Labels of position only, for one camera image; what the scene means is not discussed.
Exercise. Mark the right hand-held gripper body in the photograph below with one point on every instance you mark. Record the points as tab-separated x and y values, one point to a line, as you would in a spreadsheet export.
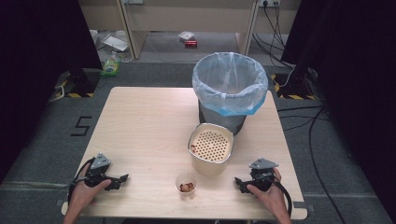
262	174

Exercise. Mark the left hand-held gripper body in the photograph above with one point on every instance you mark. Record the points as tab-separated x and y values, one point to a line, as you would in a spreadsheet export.
99	169

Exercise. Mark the person's right hand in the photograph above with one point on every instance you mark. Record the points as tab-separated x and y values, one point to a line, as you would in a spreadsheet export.
269	197

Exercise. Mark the person's left hand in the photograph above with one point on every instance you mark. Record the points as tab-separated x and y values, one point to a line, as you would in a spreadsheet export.
84	194

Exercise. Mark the beige container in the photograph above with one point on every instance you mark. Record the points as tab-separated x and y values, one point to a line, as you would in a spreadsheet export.
208	166

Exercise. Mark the perforated strainer insert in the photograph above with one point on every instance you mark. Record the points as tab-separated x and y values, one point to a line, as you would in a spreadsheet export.
213	145

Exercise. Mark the brown nut shells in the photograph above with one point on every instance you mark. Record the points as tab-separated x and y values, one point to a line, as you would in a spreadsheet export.
187	187

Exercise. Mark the small clear plastic cup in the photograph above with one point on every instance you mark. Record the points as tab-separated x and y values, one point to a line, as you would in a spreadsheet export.
186	180

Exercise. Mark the light wooden table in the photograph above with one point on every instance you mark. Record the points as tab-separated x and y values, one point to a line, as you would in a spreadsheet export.
146	124

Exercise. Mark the grey trash bin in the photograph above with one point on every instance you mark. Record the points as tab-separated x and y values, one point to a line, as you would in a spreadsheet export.
222	121

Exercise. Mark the striped stand base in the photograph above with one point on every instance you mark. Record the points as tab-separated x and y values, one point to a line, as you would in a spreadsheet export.
292	90
77	87

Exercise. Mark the bin with blue bag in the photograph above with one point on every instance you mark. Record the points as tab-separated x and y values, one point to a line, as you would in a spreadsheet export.
230	84

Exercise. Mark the green plastic packet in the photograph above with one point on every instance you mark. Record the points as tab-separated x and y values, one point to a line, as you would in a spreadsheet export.
110	67

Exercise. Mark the black curtain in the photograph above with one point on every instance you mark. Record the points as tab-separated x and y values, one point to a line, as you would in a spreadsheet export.
358	62
31	62

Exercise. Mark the white flat paper packet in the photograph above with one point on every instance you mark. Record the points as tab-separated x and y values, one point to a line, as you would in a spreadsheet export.
115	43

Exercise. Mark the red small box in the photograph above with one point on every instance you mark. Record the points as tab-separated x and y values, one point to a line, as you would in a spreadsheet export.
190	43

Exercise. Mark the crumpled white wrapper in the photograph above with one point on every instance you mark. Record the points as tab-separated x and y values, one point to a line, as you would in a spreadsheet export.
186	35

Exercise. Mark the wooden desk frame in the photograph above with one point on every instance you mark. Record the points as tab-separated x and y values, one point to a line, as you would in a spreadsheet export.
186	18

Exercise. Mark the white wall socket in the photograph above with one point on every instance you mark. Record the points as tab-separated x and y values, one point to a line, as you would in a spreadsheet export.
269	2

